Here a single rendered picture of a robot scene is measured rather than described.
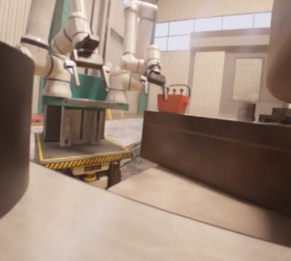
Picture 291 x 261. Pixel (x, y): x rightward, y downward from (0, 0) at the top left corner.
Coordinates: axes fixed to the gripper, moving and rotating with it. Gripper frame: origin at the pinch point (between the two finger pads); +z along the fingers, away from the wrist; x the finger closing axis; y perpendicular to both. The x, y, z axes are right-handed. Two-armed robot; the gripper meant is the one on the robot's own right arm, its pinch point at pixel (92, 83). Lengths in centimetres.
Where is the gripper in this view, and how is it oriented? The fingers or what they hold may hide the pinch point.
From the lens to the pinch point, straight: 64.6
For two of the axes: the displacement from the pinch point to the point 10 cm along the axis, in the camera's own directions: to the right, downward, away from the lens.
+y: -6.7, 3.0, 6.8
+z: 2.8, 9.5, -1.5
